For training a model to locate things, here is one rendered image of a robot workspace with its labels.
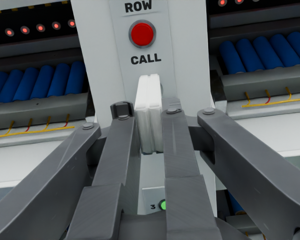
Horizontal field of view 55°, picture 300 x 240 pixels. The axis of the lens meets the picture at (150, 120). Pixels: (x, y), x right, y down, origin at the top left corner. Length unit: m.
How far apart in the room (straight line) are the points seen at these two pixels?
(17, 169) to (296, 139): 0.26
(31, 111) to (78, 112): 0.05
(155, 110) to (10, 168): 0.19
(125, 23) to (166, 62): 0.04
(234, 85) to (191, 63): 0.09
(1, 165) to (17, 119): 0.05
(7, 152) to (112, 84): 0.15
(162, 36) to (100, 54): 0.05
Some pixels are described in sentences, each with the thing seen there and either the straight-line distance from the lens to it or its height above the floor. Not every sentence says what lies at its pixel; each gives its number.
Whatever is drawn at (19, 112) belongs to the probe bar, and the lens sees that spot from 0.33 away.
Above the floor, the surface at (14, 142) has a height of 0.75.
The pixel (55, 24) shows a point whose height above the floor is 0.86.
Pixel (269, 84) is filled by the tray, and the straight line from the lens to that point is 0.32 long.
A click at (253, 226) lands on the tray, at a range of 0.41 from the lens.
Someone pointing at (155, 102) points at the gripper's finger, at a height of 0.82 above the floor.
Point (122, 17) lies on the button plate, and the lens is 0.22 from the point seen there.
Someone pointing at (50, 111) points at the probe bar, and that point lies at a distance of 0.32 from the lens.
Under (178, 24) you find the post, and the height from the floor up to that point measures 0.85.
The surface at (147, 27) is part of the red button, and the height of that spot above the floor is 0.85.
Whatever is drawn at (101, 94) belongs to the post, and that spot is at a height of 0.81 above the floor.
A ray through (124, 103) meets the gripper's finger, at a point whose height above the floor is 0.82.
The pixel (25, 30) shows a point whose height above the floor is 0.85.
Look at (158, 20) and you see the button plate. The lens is 0.22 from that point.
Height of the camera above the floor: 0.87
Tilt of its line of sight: 23 degrees down
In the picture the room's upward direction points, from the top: 8 degrees counter-clockwise
